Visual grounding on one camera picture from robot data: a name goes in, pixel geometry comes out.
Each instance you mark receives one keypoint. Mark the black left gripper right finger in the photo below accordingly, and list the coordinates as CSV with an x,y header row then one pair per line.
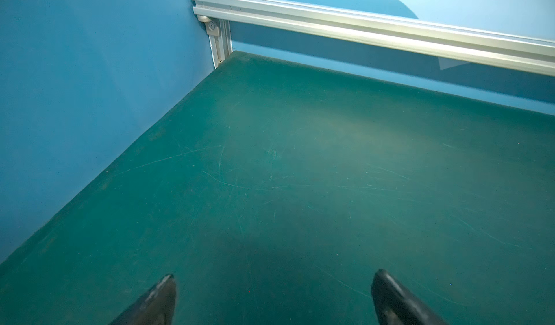
x,y
395,304

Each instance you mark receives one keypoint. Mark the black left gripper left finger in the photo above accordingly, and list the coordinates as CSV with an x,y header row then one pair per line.
x,y
156,306

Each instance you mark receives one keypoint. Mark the aluminium frame left post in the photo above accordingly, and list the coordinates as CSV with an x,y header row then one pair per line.
x,y
219,34

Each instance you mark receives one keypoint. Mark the aluminium frame back rail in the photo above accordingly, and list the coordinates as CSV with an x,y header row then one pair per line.
x,y
411,35

